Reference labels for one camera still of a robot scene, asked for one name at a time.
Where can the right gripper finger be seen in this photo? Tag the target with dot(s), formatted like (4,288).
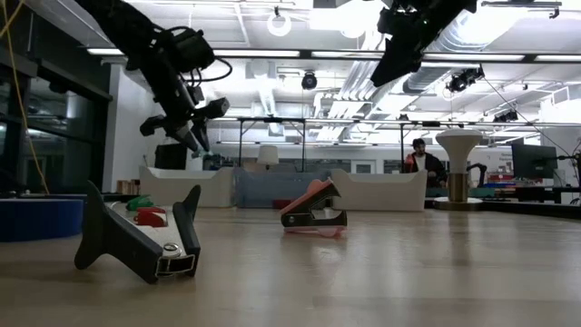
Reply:
(397,63)

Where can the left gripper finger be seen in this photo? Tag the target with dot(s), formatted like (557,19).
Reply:
(203,136)
(188,136)

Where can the red staple remover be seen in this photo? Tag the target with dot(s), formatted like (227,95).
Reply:
(152,219)
(281,204)

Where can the pink staple remover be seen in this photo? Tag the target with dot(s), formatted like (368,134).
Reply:
(299,220)

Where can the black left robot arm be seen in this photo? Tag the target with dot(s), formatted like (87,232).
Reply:
(131,27)

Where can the small black robot arm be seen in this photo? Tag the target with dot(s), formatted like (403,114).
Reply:
(481,170)

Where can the dark blue tape roll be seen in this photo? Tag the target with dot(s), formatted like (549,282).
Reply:
(36,220)

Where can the black computer monitor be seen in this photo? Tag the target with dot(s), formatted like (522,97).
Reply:
(533,161)
(171,159)

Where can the white plastic bin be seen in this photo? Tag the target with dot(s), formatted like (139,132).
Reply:
(386,191)
(172,186)

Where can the small white shade lamp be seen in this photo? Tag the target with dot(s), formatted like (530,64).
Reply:
(268,154)

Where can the black ceiling track light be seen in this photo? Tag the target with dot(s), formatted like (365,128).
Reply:
(463,81)

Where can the grey translucent plastic bin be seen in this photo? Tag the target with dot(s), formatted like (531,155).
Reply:
(254,188)

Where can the round black ceiling spotlight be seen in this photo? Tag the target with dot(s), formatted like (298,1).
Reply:
(309,81)

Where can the white mushroom lamp brass stem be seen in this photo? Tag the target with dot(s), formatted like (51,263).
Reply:
(458,145)

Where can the person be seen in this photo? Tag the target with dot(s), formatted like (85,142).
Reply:
(426,165)

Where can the long ceiling light bar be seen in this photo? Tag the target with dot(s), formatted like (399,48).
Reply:
(272,53)

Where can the black desk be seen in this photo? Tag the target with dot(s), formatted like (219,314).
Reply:
(544,193)

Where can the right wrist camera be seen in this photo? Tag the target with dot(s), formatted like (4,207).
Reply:
(391,20)

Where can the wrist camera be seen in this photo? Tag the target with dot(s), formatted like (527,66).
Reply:
(195,50)
(391,20)

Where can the silver ventilation duct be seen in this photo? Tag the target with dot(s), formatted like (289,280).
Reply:
(436,72)

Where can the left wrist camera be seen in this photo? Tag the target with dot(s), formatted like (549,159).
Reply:
(195,50)

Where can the black metal table frame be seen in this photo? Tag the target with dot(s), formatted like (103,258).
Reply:
(272,119)

